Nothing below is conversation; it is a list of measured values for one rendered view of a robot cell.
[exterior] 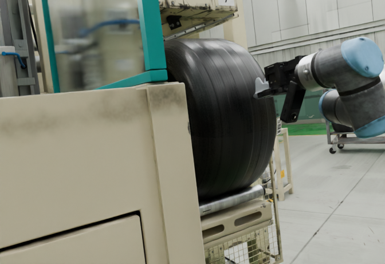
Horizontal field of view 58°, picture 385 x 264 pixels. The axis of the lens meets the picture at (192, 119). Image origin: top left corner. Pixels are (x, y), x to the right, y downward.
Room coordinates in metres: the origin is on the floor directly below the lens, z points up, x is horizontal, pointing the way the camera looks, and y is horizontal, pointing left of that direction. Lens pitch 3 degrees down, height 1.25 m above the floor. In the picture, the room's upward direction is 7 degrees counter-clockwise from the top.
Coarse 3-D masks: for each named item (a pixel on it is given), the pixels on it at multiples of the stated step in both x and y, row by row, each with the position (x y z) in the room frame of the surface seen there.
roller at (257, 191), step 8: (232, 192) 1.16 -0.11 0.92; (240, 192) 1.16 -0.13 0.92; (248, 192) 1.17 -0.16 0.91; (256, 192) 1.19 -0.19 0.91; (264, 192) 1.21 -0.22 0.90; (208, 200) 1.10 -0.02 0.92; (216, 200) 1.11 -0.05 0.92; (224, 200) 1.12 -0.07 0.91; (232, 200) 1.13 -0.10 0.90; (240, 200) 1.15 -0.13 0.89; (248, 200) 1.18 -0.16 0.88; (200, 208) 1.07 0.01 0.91; (208, 208) 1.08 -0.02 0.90; (216, 208) 1.10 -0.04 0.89; (224, 208) 1.13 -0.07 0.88
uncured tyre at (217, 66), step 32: (192, 64) 1.04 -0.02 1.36; (224, 64) 1.06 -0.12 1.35; (256, 64) 1.12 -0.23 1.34; (192, 96) 1.01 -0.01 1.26; (224, 96) 0.99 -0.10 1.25; (192, 128) 1.02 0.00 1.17; (224, 128) 0.98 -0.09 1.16; (256, 128) 1.04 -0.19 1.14; (224, 160) 1.00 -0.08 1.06; (256, 160) 1.08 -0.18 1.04; (224, 192) 1.13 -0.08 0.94
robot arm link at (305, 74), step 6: (312, 54) 0.83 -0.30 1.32; (300, 60) 0.85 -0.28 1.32; (306, 60) 0.83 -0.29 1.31; (300, 66) 0.84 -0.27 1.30; (306, 66) 0.82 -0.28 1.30; (300, 72) 0.83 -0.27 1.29; (306, 72) 0.81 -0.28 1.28; (300, 78) 0.84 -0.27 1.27; (306, 78) 0.82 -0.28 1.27; (312, 78) 0.81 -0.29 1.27; (306, 84) 0.83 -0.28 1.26; (312, 84) 0.82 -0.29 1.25; (318, 84) 0.81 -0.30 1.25; (312, 90) 0.85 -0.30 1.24
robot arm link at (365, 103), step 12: (372, 84) 0.73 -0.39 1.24; (348, 96) 0.75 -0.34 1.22; (360, 96) 0.74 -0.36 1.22; (372, 96) 0.73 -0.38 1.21; (384, 96) 0.74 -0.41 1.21; (336, 108) 0.84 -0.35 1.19; (348, 108) 0.77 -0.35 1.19; (360, 108) 0.74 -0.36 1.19; (372, 108) 0.73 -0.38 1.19; (384, 108) 0.73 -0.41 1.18; (348, 120) 0.79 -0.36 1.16; (360, 120) 0.75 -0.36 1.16; (372, 120) 0.74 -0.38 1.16; (384, 120) 0.73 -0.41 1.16; (360, 132) 0.76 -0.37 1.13; (372, 132) 0.74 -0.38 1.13; (384, 132) 0.75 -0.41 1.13
